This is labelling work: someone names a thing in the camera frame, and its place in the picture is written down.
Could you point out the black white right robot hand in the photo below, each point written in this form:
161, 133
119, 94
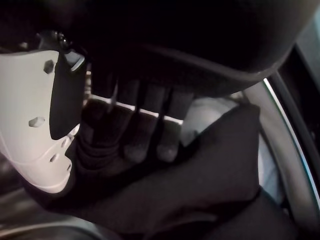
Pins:
175, 37

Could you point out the black garment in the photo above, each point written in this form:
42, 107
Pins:
200, 187

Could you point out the dark front-load washing machine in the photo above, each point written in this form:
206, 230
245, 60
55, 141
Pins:
295, 125

